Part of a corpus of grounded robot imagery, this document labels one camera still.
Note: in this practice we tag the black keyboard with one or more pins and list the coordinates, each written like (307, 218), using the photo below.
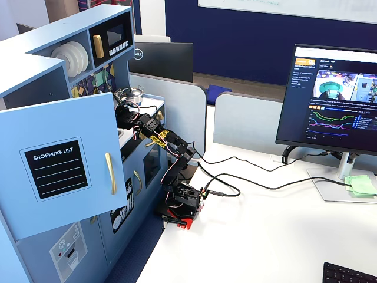
(344, 274)

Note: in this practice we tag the small wrist camera board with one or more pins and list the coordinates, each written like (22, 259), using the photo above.
(120, 95)

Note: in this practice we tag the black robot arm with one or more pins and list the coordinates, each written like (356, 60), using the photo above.
(176, 168)

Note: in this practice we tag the lit computer monitor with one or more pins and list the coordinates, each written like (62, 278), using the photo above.
(330, 97)

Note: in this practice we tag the dark monitor behind kitchen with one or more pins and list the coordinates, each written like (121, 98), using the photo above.
(25, 29)

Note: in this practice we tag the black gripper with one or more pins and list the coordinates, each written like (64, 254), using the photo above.
(122, 111)

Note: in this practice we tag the silver toy pot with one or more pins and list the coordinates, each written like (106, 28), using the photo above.
(136, 95)

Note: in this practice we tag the red and black arm base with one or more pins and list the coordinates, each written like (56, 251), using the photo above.
(184, 221)

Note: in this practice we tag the black Dell monitor back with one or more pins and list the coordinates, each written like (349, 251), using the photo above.
(165, 62)

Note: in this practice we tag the blue cupboard door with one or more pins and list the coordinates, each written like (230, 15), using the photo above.
(59, 118)

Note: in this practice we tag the gold stove knob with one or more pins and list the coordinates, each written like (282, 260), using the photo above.
(142, 136)
(160, 115)

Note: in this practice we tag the grey desk divider panel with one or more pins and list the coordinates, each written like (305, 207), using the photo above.
(182, 100)
(247, 123)

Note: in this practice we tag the whiteboard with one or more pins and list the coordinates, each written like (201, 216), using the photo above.
(288, 7)

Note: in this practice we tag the black toy microwave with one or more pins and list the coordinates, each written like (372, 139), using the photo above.
(117, 26)

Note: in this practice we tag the silver monitor stand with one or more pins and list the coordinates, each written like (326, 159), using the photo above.
(343, 168)

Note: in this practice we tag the green sticky notes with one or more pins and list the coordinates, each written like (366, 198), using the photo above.
(360, 185)

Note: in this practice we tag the blue toy kitchen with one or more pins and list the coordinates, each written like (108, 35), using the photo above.
(35, 47)

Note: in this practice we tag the white toy plate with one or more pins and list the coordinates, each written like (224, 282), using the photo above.
(87, 57)
(82, 60)
(77, 63)
(61, 57)

